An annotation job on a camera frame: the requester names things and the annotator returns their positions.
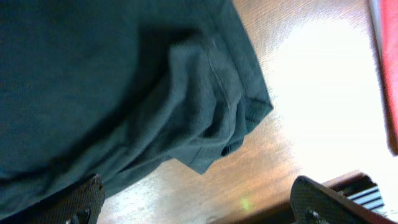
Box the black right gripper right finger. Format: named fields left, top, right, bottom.
left=290, top=175, right=395, bottom=224

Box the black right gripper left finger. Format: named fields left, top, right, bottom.
left=1, top=174, right=105, bottom=224

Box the dark green t-shirt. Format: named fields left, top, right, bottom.
left=1, top=0, right=273, bottom=218

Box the red garment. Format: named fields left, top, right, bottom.
left=379, top=0, right=397, bottom=155

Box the white garment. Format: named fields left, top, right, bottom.
left=369, top=0, right=382, bottom=57

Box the aluminium extrusion frame rail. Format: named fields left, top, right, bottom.
left=338, top=184, right=385, bottom=212

